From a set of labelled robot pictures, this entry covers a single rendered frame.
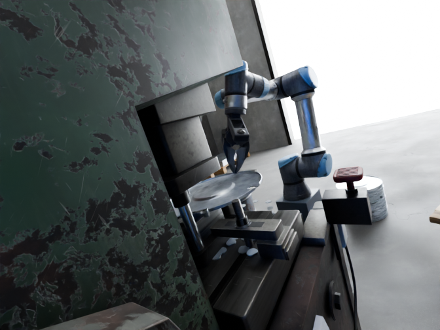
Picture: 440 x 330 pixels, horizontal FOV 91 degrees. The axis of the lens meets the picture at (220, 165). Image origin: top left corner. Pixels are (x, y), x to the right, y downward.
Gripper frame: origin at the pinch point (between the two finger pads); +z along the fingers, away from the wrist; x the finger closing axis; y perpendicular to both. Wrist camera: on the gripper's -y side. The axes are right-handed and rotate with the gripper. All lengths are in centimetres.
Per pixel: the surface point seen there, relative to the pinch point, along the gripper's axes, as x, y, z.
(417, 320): -72, -11, 59
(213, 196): 10.5, -15.1, 4.5
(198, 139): 15.0, -19.8, -10.2
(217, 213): 10.5, -21.1, 7.2
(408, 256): -100, 14, 50
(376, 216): -115, 47, 41
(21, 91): 32, -50, -14
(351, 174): -18.7, -28.5, -2.8
